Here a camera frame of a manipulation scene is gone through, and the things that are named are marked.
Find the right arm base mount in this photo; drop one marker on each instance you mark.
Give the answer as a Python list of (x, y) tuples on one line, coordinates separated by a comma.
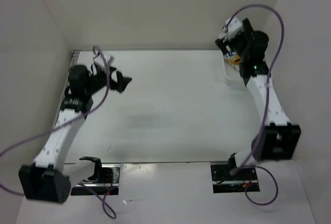
[(223, 182)]

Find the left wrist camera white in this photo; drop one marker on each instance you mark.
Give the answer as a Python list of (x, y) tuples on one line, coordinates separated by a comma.
[(104, 60)]

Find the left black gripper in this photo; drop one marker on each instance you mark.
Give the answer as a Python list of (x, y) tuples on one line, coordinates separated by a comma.
[(122, 82)]

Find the white plastic basket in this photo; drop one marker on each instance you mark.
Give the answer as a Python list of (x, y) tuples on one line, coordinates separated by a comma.
[(232, 77)]

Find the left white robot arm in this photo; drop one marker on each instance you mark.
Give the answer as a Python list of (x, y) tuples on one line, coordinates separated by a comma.
[(44, 179)]

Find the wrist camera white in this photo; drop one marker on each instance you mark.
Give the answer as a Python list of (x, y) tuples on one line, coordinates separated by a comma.
[(231, 29), (104, 60)]

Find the white teal yellow patterned shorts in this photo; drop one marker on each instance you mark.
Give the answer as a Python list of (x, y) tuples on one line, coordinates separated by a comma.
[(232, 59)]

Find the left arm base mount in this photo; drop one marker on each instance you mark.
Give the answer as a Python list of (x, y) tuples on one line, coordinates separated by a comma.
[(107, 181)]

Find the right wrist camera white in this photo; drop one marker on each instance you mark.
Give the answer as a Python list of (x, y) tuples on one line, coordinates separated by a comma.
[(231, 29)]

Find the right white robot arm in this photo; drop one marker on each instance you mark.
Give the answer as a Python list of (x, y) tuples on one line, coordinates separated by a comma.
[(277, 138)]

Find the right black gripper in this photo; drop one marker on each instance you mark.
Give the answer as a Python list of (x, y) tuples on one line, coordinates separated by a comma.
[(245, 33)]

